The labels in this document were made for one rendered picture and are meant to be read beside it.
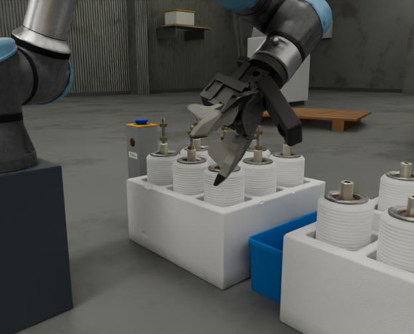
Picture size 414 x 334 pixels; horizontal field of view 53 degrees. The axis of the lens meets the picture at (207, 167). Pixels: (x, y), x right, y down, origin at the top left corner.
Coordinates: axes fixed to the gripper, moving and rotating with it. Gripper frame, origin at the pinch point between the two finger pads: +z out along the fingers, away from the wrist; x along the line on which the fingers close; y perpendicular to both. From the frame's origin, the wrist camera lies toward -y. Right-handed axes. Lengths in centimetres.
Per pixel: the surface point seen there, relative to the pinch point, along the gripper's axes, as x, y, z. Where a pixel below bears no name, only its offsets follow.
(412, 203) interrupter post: -11.5, -26.2, -15.0
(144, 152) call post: -46, 46, -9
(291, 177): -45, 3, -23
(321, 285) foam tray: -22.0, -20.0, 1.5
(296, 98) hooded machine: -415, 184, -285
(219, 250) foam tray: -32.5, 2.9, 4.7
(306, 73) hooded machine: -407, 192, -325
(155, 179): -38.7, 31.5, -2.3
